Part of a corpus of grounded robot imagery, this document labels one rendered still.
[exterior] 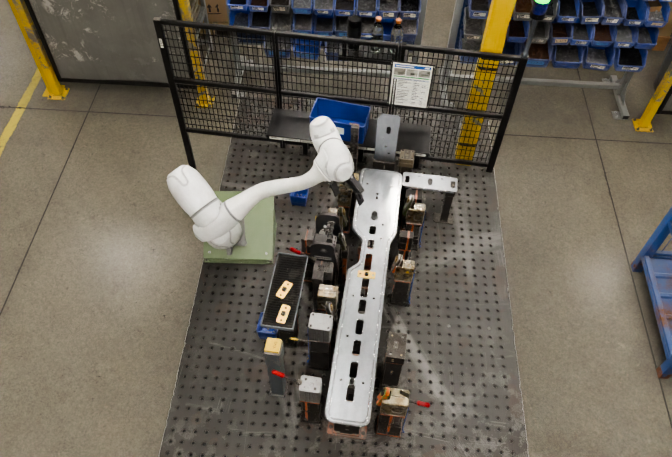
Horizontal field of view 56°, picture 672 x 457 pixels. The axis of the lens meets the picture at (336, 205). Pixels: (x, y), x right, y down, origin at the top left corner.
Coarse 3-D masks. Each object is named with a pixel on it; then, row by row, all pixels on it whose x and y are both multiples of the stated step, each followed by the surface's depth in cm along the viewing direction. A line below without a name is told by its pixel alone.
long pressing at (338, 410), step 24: (384, 192) 330; (360, 216) 320; (384, 216) 320; (384, 240) 311; (360, 264) 302; (384, 264) 302; (360, 288) 294; (384, 288) 295; (336, 336) 279; (360, 336) 279; (336, 360) 272; (360, 360) 272; (336, 384) 265; (360, 384) 265; (336, 408) 259; (360, 408) 259
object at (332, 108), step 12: (312, 108) 344; (324, 108) 355; (336, 108) 353; (348, 108) 350; (360, 108) 348; (312, 120) 342; (336, 120) 357; (348, 120) 357; (360, 120) 355; (348, 132) 342; (360, 132) 340
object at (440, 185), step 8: (416, 176) 337; (424, 176) 337; (432, 176) 337; (440, 176) 337; (408, 184) 333; (416, 184) 333; (424, 184) 333; (432, 184) 334; (440, 184) 334; (448, 184) 334; (456, 184) 334; (448, 192) 332
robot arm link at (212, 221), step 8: (216, 200) 253; (208, 208) 249; (216, 208) 250; (224, 208) 250; (192, 216) 251; (200, 216) 250; (208, 216) 249; (216, 216) 250; (224, 216) 250; (200, 224) 251; (208, 224) 251; (216, 224) 250; (224, 224) 250; (232, 224) 252; (200, 232) 252; (208, 232) 251; (216, 232) 252; (224, 232) 253; (200, 240) 255; (208, 240) 255
